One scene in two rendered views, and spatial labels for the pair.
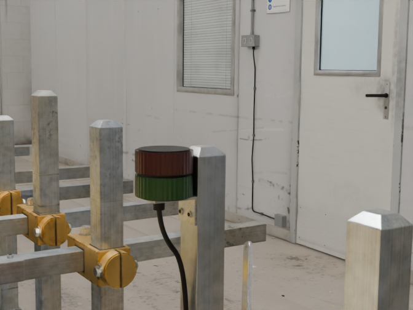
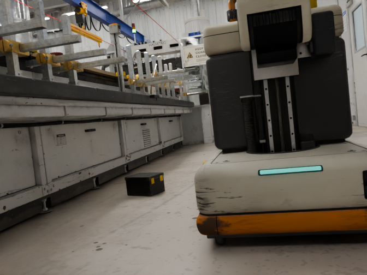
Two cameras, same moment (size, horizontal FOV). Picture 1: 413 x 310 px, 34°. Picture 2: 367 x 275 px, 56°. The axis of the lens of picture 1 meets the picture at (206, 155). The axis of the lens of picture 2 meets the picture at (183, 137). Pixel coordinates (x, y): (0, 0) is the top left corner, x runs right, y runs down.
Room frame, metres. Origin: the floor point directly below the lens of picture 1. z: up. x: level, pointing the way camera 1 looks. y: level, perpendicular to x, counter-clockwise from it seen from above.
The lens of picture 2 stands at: (-1.56, -2.63, 0.44)
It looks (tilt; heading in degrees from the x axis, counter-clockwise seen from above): 3 degrees down; 45
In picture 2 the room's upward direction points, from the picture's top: 6 degrees counter-clockwise
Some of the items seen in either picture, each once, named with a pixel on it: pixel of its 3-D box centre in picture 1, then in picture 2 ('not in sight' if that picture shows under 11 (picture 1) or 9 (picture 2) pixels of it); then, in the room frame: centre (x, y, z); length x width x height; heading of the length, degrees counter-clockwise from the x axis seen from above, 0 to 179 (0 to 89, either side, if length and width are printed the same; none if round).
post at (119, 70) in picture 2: not in sight; (118, 63); (0.07, -0.41, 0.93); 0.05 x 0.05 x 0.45; 33
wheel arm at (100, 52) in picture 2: not in sight; (65, 58); (-0.69, -0.99, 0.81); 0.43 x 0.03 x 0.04; 123
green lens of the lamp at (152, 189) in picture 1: (164, 184); not in sight; (0.68, 0.04, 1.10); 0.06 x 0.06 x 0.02
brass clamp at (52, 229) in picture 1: (42, 224); not in sight; (1.15, 0.29, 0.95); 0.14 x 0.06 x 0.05; 33
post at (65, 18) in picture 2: not in sight; (70, 57); (-0.56, -0.81, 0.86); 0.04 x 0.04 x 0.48; 33
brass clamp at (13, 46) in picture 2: not in sight; (13, 48); (-0.96, -1.07, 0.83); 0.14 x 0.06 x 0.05; 33
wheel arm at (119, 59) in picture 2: not in sight; (88, 65); (-0.48, -0.86, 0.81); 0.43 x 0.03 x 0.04; 123
